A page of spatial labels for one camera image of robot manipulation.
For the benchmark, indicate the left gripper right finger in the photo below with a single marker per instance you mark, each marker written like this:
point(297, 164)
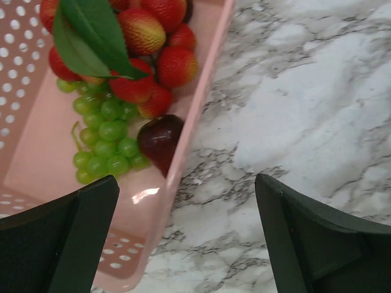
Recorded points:
point(316, 248)

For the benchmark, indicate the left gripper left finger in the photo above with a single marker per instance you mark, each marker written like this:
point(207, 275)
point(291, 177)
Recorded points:
point(56, 246)

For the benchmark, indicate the green fake grapes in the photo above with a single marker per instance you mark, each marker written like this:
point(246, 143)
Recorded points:
point(104, 140)

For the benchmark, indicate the red fake fruit bunch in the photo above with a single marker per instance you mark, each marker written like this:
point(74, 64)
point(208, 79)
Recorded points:
point(160, 43)

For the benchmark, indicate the pink plastic basket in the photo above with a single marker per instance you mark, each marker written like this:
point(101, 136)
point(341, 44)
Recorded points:
point(44, 138)

